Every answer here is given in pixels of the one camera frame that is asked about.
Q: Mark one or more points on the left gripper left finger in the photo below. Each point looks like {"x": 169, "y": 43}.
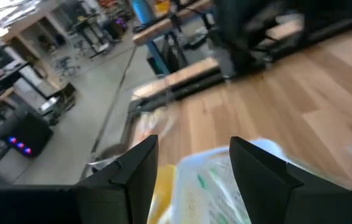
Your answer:
{"x": 138, "y": 168}

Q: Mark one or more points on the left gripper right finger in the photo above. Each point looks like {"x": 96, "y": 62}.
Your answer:
{"x": 256, "y": 174}

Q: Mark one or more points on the yellow plastic bin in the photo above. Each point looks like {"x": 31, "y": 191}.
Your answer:
{"x": 163, "y": 193}

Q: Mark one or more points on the white mesh basket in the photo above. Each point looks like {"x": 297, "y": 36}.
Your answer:
{"x": 194, "y": 199}

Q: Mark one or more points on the clear plastic bin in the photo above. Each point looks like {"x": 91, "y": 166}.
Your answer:
{"x": 126, "y": 133}

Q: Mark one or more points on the grey blue metal table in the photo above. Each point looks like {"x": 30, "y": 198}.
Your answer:
{"x": 157, "y": 59}

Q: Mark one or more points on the black box with LEDs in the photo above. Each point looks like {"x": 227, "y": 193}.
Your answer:
{"x": 32, "y": 133}

